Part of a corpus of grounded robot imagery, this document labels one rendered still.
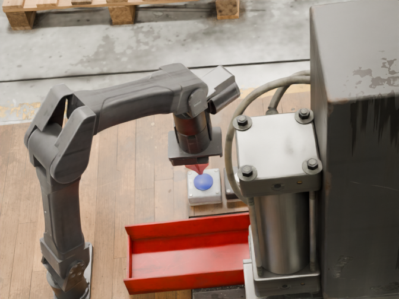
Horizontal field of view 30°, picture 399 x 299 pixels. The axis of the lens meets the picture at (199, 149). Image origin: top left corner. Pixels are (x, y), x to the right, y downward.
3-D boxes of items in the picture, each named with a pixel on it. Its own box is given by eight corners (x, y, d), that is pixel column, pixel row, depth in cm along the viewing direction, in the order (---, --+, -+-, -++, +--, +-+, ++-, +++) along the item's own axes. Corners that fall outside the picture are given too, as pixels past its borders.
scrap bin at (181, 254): (130, 240, 148) (124, 225, 144) (255, 228, 147) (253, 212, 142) (129, 295, 141) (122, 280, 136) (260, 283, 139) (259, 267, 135)
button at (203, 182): (194, 178, 153) (192, 173, 152) (213, 177, 153) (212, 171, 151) (195, 194, 151) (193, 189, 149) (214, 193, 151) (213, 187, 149)
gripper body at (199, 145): (169, 136, 144) (163, 112, 138) (221, 131, 143) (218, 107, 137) (169, 164, 140) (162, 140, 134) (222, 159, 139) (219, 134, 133)
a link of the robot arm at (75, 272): (57, 228, 136) (31, 246, 134) (83, 258, 131) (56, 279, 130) (66, 244, 141) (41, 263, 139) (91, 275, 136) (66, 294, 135)
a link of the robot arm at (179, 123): (198, 106, 139) (194, 82, 134) (218, 123, 136) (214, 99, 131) (170, 127, 137) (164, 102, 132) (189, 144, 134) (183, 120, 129)
